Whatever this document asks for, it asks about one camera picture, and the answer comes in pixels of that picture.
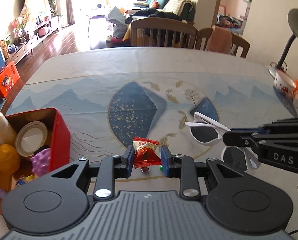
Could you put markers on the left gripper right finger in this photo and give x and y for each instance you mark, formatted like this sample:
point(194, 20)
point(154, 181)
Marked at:
point(182, 167)

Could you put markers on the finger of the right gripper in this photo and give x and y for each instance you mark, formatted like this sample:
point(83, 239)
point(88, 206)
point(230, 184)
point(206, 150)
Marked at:
point(242, 137)

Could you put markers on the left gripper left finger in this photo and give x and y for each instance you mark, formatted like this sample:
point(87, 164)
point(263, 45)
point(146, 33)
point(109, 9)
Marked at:
point(108, 170)

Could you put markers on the red candy wrapper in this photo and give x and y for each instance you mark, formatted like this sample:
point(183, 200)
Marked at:
point(145, 155)

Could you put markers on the white sunglasses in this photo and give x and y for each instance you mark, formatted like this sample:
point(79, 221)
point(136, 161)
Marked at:
point(213, 137)

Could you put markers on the orange tangerine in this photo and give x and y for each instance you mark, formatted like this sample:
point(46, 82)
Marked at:
point(9, 159)

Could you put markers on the white red spotted cup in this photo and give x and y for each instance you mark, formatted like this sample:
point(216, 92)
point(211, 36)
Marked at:
point(283, 83)

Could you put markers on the purple textured ball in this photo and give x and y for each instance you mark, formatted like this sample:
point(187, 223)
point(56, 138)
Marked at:
point(41, 162)

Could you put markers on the red tin box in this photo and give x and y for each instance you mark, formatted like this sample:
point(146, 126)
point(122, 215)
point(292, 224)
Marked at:
point(58, 140)

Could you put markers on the small blue packet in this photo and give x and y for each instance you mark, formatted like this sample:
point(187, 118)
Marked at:
point(23, 180)

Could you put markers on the pink cloth on chair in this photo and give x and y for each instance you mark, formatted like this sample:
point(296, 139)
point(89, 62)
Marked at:
point(220, 40)

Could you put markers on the white yellow bottle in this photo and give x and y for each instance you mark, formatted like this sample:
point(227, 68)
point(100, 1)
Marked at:
point(0, 127)

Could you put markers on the grey desk lamp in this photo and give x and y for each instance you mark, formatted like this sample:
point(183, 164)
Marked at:
point(292, 19)

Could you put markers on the orange gift box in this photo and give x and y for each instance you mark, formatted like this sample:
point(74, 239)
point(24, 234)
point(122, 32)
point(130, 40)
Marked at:
point(8, 77)

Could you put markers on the wooden dining chair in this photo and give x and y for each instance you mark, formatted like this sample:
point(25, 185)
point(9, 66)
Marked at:
point(162, 32)

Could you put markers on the wooden tv console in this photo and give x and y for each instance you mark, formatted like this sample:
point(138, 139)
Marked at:
point(25, 44)

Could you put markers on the green sofa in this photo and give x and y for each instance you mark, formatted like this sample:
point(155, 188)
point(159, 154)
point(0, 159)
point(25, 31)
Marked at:
point(185, 9)

